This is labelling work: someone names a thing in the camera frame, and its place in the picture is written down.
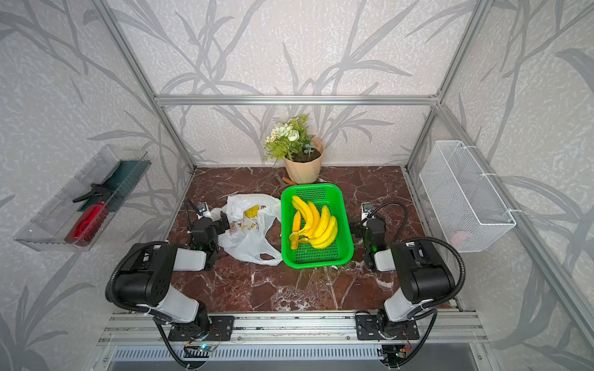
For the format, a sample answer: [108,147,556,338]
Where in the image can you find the green perforated plastic basket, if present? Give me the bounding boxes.
[281,184,354,269]

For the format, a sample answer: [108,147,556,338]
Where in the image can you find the white printed plastic bag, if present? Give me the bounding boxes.
[210,193,282,266]

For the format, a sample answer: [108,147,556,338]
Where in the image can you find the yellow banana bunch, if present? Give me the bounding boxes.
[292,196,338,250]

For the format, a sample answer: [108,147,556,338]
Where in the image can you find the orange-yellow single banana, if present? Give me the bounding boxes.
[289,211,302,250]

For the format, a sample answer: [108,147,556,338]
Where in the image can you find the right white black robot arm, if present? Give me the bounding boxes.
[350,218,467,332]

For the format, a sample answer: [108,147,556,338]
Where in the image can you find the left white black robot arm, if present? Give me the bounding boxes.
[105,213,230,332]

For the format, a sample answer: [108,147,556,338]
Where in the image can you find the terracotta flower pot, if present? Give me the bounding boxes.
[284,136,324,185]

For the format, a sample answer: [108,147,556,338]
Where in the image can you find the dark green flat board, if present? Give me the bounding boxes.
[73,160,151,213]

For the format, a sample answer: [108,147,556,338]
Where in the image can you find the small green circuit board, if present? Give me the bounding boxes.
[183,343,219,358]

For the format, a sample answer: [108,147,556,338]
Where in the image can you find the red black brush tool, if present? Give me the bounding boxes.
[65,201,108,247]

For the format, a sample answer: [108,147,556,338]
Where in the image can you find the green plant with white flowers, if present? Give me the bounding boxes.
[263,114,316,163]

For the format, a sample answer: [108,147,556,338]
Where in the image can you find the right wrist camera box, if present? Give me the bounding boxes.
[361,203,374,220]

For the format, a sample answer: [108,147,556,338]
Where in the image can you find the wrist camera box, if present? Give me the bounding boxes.
[194,203,212,219]
[361,203,374,220]

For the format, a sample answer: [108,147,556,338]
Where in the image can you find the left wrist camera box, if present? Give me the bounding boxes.
[194,203,212,219]

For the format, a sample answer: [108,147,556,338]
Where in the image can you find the pink object in wire basket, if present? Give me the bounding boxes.
[450,231,473,249]

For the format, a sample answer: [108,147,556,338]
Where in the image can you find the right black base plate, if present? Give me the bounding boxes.
[354,311,420,341]

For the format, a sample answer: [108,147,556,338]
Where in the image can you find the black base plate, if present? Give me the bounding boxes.
[168,315,235,342]
[354,311,420,341]

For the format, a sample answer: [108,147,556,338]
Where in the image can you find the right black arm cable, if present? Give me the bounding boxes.
[366,201,467,367]

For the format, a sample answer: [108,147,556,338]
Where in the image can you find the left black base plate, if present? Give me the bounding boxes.
[168,315,235,342]

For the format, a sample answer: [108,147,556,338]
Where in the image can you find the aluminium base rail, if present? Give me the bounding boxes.
[97,309,488,346]

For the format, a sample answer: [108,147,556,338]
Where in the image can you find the clear plastic wall shelf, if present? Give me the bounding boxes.
[14,145,152,252]

